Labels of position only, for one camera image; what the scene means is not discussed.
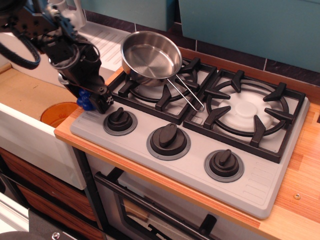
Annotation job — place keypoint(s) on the orange plastic bowl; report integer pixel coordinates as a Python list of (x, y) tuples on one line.
[(57, 113)]

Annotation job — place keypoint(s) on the black middle stove knob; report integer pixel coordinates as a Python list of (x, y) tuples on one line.
[(168, 143)]

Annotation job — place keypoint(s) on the black burner grate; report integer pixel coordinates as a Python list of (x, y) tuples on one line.
[(171, 101), (257, 117)]

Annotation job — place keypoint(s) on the oven door with handle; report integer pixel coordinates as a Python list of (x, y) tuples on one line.
[(145, 212)]

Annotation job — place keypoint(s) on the black left burner grate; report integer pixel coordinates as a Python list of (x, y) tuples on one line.
[(171, 101)]

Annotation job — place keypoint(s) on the stainless steel pan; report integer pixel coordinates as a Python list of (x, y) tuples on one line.
[(152, 59)]

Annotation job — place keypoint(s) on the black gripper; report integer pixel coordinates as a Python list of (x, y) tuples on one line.
[(82, 71)]

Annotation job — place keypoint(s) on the black right burner grate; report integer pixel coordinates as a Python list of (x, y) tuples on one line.
[(257, 117)]

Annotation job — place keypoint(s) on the blue toy blueberry cluster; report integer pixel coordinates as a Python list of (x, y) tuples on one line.
[(83, 100)]

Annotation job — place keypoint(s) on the black right stove knob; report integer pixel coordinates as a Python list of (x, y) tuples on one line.
[(224, 166)]

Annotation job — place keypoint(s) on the black left stove knob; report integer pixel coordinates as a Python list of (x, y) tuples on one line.
[(120, 122)]

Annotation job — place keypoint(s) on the grey toy faucet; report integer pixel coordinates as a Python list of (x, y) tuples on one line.
[(76, 16)]

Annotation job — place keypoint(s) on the grey toy stove top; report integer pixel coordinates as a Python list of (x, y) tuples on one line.
[(254, 193)]

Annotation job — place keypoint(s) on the wooden drawer cabinet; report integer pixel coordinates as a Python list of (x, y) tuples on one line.
[(49, 196)]

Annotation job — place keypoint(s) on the white toy sink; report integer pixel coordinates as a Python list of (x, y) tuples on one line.
[(24, 95)]

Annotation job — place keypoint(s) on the black stove knob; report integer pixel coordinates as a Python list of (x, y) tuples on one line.
[(120, 122), (168, 143), (224, 166)]

